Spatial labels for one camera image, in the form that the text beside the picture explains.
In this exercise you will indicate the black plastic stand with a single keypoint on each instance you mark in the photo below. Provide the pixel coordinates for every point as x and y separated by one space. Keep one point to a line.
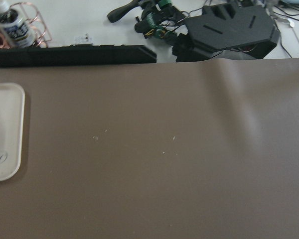
247 29

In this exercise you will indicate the white tray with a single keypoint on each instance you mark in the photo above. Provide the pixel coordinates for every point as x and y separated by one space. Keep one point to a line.
12 103

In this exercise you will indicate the white bottle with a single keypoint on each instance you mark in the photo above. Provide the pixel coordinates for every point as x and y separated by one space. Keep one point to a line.
14 27

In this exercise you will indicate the copper wire rack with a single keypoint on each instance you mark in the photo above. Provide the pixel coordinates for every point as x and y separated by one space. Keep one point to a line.
33 17

